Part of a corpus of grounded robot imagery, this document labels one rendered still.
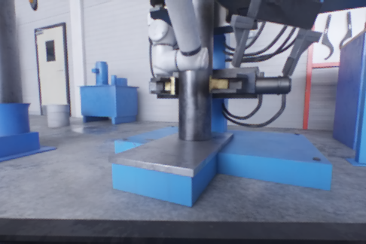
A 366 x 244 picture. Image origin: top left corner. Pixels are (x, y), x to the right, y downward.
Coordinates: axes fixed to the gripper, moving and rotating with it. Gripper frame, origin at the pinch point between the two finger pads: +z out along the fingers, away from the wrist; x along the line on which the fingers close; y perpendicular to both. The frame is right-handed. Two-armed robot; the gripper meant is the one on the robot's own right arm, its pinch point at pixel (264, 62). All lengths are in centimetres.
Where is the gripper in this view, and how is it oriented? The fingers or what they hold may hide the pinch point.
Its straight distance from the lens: 51.7
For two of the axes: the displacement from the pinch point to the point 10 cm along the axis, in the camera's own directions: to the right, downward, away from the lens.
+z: -1.7, 8.6, 4.8
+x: 9.8, 1.0, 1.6
